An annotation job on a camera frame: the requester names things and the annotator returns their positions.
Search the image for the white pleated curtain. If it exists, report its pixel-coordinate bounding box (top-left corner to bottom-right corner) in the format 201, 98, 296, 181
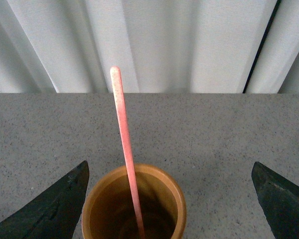
0, 0, 299, 93

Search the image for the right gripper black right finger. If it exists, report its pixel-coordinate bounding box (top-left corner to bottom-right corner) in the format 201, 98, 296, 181
251, 162, 299, 239

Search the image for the bamboo chopstick holder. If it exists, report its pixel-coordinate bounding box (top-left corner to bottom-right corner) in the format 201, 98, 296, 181
81, 163, 187, 239

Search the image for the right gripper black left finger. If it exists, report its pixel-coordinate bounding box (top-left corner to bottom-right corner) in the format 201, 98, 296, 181
0, 161, 89, 239

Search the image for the pink chopstick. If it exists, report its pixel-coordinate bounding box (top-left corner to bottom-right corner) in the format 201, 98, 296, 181
110, 66, 146, 239

